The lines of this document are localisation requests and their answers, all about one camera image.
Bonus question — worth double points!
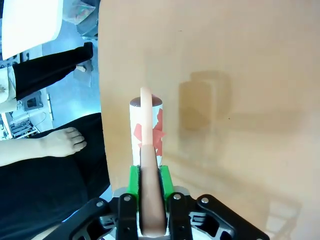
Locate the metal equipment rack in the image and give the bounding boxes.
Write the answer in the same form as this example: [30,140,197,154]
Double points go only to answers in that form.
[0,109,40,140]

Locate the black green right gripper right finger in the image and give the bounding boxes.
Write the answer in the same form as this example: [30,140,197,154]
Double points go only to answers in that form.
[159,165,271,240]

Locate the lint roller with pink handle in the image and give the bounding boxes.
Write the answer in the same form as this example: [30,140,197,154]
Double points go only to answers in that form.
[129,86,168,239]

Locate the person's left forearm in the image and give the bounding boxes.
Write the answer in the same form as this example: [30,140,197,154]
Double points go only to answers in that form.
[0,74,18,112]

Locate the clear bag with colourful contents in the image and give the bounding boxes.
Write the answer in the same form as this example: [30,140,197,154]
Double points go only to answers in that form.
[62,0,97,26]

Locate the grey equipment box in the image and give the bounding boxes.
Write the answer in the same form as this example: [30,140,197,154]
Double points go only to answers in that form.
[21,90,49,111]

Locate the person's right forearm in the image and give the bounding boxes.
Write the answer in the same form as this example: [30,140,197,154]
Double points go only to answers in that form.
[0,136,47,168]

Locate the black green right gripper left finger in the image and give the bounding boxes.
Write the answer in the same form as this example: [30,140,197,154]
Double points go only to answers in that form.
[68,164,142,240]

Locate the white side table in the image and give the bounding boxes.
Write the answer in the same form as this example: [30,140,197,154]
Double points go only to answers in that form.
[1,0,63,61]

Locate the person's right hand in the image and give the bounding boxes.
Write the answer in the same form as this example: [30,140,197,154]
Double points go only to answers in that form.
[39,126,88,158]

